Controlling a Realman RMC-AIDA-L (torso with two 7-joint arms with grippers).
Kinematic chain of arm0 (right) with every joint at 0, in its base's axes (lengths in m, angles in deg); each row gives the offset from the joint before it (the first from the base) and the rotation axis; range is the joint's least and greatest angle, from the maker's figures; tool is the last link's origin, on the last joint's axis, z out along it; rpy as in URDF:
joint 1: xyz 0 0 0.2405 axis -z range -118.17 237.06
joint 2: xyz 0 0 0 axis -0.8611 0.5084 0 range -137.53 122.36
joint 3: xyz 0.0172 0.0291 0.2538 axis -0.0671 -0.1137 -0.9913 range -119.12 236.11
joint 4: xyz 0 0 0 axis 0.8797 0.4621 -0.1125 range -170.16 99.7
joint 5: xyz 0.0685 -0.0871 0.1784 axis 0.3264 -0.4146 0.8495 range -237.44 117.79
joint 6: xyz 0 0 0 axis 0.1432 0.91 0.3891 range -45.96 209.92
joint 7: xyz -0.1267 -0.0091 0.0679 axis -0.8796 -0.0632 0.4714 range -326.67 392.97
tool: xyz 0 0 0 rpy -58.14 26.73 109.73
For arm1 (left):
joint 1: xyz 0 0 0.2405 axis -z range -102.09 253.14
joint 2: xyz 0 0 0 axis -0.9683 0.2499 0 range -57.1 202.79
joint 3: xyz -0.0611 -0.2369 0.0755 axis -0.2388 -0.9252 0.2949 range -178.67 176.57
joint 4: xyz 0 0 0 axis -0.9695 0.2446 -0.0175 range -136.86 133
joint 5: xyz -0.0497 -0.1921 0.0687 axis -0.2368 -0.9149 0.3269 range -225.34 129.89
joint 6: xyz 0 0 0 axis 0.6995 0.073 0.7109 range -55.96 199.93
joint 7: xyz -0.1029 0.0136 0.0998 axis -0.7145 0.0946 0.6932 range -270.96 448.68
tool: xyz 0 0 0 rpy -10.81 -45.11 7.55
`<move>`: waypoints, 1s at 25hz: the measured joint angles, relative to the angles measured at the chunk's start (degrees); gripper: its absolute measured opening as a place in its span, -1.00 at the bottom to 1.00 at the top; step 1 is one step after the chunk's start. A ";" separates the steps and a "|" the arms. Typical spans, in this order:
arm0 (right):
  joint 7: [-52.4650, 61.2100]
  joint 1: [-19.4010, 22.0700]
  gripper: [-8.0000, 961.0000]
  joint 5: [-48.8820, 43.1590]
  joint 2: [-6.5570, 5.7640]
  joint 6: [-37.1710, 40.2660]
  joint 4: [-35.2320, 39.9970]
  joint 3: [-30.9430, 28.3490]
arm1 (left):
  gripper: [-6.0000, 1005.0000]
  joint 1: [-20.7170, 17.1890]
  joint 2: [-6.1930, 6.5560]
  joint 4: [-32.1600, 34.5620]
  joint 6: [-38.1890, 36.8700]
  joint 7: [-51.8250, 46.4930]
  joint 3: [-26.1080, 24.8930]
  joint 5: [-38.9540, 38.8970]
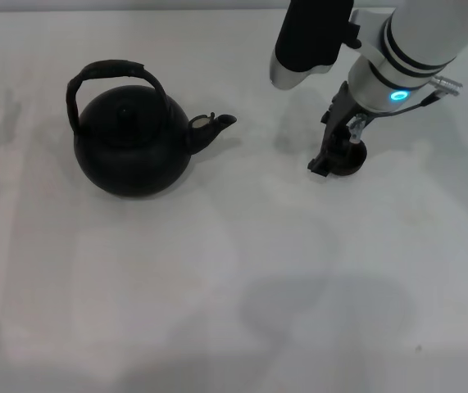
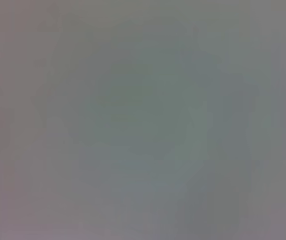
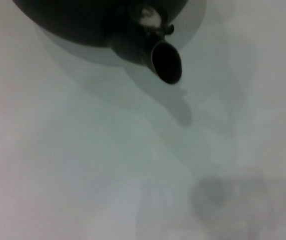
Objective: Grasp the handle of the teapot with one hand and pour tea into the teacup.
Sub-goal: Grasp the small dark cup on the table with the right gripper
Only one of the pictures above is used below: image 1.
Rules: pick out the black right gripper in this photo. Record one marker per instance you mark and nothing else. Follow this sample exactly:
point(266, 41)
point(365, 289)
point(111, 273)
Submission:
point(340, 104)

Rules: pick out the small dark brown teacup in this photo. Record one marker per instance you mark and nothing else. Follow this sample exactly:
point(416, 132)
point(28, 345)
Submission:
point(359, 157)

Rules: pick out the black round teapot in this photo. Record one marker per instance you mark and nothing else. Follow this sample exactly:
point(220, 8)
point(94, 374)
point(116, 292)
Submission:
point(131, 163)

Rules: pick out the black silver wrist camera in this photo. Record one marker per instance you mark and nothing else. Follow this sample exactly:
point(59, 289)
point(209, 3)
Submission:
point(307, 37)

